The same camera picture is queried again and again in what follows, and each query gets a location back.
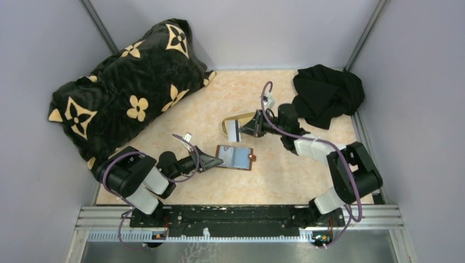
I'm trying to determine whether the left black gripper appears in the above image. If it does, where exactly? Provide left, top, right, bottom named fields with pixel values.
left=170, top=145, right=224, bottom=179

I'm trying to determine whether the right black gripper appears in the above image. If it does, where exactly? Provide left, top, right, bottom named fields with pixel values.
left=239, top=109, right=286, bottom=138

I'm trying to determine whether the beige oval tray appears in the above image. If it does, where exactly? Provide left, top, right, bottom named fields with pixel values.
left=221, top=112, right=255, bottom=137

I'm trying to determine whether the white magnetic stripe card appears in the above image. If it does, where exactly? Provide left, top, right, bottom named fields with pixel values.
left=227, top=119, right=241, bottom=142

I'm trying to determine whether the brown leather card holder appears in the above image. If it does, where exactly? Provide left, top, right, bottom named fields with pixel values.
left=215, top=145, right=256, bottom=171

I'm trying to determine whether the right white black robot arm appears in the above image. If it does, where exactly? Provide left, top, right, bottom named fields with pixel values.
left=235, top=104, right=383, bottom=226

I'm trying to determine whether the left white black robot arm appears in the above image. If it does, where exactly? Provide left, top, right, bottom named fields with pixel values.
left=90, top=146, right=223, bottom=227

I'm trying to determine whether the crumpled black cloth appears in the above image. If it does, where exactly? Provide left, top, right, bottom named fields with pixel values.
left=292, top=64, right=365, bottom=130

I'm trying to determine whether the black floral plush pillow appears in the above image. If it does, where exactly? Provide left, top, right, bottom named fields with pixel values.
left=48, top=19, right=216, bottom=169

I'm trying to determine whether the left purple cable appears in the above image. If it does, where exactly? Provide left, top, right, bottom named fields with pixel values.
left=101, top=134, right=201, bottom=251

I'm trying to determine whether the purple cable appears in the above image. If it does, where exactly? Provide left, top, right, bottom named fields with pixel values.
left=260, top=81, right=364, bottom=249
left=101, top=134, right=201, bottom=251

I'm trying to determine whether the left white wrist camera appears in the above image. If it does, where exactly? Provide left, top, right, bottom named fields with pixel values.
left=182, top=133, right=192, bottom=143

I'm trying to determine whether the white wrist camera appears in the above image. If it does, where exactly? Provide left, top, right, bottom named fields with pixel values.
left=263, top=91, right=275, bottom=110
left=182, top=133, right=192, bottom=143

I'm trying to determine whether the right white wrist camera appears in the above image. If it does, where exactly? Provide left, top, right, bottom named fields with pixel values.
left=263, top=91, right=275, bottom=110

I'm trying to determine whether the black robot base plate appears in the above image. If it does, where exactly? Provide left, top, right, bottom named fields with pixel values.
left=129, top=205, right=345, bottom=238

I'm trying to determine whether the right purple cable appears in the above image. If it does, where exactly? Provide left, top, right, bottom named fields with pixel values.
left=260, top=81, right=364, bottom=249

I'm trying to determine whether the white toothed cable rail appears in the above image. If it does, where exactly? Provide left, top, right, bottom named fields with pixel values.
left=87, top=228, right=315, bottom=243

